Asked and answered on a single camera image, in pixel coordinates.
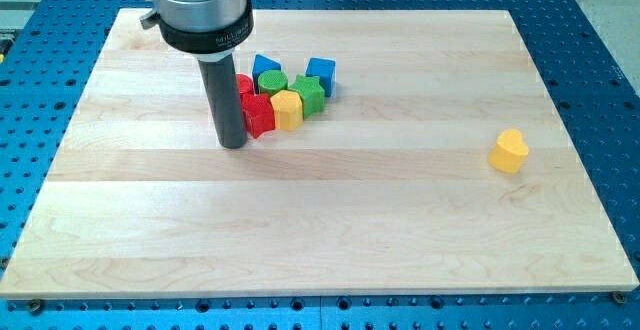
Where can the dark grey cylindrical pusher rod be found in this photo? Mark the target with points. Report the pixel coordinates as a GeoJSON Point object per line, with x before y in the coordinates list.
{"type": "Point", "coordinates": [220, 82]}

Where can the yellow heart block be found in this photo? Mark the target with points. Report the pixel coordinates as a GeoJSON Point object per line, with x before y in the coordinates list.
{"type": "Point", "coordinates": [509, 152]}

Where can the red cylinder block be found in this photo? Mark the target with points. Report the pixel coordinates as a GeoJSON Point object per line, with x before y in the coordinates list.
{"type": "Point", "coordinates": [245, 84]}

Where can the blue triangular block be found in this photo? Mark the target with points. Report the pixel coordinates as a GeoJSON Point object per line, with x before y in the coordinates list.
{"type": "Point", "coordinates": [262, 64]}

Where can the green cylinder block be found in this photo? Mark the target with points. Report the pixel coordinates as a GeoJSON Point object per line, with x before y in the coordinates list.
{"type": "Point", "coordinates": [272, 81]}

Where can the red star block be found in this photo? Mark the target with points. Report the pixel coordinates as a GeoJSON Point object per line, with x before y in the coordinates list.
{"type": "Point", "coordinates": [258, 114]}

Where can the yellow hexagon block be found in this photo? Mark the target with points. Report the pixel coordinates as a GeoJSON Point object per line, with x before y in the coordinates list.
{"type": "Point", "coordinates": [288, 110]}

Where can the green star block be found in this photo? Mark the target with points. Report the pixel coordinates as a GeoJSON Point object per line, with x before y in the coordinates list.
{"type": "Point", "coordinates": [311, 92]}

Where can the blue cube block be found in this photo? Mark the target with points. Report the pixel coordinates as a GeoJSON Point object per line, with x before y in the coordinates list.
{"type": "Point", "coordinates": [325, 70]}

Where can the light wooden board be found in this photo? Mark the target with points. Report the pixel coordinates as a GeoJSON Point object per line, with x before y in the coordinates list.
{"type": "Point", "coordinates": [387, 191]}

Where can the board corner screw left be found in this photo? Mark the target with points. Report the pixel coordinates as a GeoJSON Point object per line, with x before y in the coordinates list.
{"type": "Point", "coordinates": [35, 306]}

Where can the board corner screw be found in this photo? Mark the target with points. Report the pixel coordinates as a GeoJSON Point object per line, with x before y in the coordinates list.
{"type": "Point", "coordinates": [619, 297]}
{"type": "Point", "coordinates": [35, 306]}

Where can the board corner screw right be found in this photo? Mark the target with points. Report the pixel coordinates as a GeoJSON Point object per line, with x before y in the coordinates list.
{"type": "Point", "coordinates": [619, 297]}

